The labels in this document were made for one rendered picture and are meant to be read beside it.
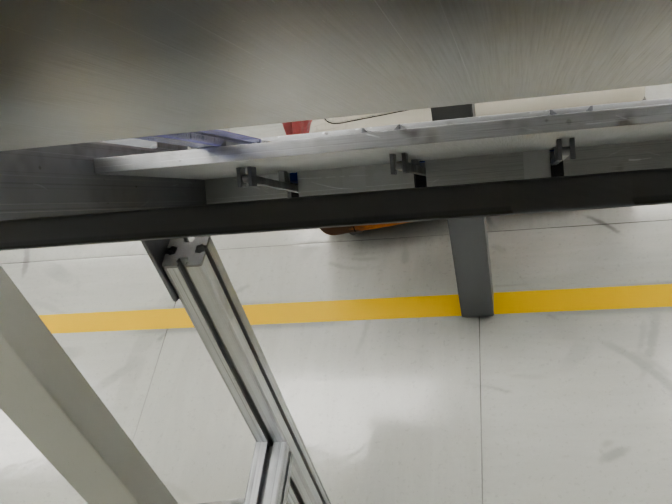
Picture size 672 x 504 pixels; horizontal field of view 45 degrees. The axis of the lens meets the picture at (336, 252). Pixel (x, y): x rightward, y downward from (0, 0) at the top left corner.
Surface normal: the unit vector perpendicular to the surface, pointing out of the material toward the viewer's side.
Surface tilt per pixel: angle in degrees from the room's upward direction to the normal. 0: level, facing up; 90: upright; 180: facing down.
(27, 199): 90
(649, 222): 0
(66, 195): 90
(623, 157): 47
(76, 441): 90
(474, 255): 90
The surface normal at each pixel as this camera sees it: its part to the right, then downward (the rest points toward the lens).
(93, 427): 0.98, -0.16
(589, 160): -0.22, 0.07
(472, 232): -0.12, 0.73
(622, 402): -0.20, -0.68
